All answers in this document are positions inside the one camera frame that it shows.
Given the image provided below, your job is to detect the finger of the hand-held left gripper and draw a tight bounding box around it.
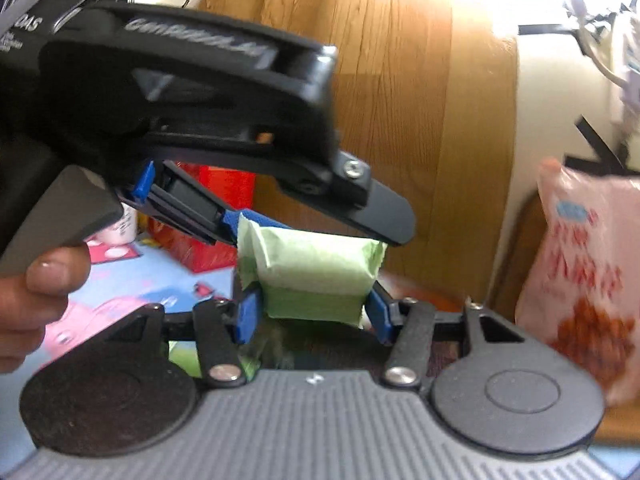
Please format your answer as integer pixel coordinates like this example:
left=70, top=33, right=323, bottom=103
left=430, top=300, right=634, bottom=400
left=120, top=160, right=281, bottom=247
left=330, top=180, right=417, bottom=247

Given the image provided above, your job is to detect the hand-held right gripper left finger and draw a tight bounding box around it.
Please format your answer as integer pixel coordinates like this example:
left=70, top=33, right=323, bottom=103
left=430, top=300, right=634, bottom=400
left=102, top=289, right=262, bottom=390

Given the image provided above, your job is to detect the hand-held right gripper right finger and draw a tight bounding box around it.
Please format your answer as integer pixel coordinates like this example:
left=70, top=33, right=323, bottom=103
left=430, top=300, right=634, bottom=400
left=366, top=286, right=531, bottom=390

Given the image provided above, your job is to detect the wooden tray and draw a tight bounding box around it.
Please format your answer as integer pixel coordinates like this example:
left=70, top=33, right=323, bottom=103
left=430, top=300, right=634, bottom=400
left=372, top=272, right=640, bottom=443

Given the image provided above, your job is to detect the light green wafer packet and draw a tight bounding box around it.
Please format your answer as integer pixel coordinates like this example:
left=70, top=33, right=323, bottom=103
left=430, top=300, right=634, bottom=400
left=236, top=212, right=388, bottom=330

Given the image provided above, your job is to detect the person's left hand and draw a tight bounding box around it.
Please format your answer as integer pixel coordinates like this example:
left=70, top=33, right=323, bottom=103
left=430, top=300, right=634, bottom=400
left=0, top=245, right=93, bottom=373

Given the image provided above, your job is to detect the red cardboard box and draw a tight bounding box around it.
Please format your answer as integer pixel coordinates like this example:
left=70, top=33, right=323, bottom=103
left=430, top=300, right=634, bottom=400
left=147, top=162, right=256, bottom=275

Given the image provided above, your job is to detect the printed cartoon bed sheet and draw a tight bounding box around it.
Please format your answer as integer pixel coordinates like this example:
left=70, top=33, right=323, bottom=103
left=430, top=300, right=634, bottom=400
left=47, top=237, right=640, bottom=480

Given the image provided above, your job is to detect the white enamel mug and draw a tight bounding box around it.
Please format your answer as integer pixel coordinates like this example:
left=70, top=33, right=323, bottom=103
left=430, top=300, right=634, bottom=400
left=95, top=202, right=138, bottom=247

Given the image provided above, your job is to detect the wooden board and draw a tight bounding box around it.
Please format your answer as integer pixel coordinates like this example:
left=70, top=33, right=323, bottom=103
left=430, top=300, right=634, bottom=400
left=195, top=0, right=518, bottom=306

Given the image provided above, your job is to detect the large pink snack bag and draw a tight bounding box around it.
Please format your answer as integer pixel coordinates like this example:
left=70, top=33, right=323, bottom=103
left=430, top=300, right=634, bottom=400
left=515, top=157, right=640, bottom=408

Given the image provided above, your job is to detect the black tape strip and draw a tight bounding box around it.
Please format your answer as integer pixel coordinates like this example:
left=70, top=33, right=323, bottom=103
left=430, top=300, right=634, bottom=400
left=574, top=115, right=628, bottom=173
left=517, top=22, right=576, bottom=37

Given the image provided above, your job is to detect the white hanging object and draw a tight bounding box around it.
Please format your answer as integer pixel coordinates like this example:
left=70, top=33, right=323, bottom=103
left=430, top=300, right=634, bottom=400
left=567, top=0, right=640, bottom=131

